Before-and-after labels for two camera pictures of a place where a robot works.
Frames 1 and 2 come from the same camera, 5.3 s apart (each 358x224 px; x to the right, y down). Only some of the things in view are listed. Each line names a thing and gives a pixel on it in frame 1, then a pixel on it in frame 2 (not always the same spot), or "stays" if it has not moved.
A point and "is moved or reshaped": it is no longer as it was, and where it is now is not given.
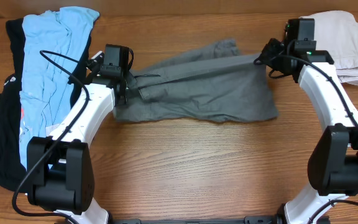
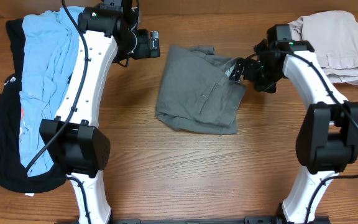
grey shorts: x=209 y=81 is moved or reshaped
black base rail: x=249 y=219 stays
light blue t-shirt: x=56 y=46 stays
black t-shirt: x=7 y=167 stays
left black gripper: x=125 y=74 → x=144 y=49
